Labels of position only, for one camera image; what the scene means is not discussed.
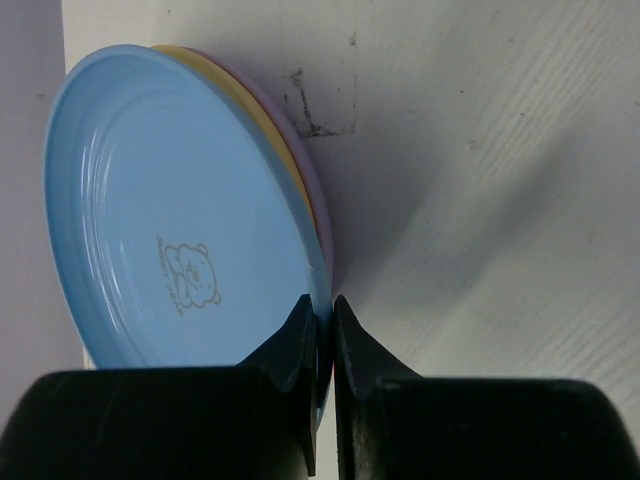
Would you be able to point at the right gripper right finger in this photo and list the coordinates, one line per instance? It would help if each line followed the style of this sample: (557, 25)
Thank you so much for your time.
(393, 423)

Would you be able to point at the purple plate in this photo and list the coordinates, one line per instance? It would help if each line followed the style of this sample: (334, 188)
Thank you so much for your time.
(300, 154)

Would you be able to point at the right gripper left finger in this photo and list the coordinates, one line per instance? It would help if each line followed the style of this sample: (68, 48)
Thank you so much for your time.
(254, 420)

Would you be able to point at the yellow plate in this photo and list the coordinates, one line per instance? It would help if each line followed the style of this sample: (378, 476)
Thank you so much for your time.
(234, 89)

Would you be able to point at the light blue plate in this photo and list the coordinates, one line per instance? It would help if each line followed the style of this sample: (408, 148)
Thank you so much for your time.
(178, 234)

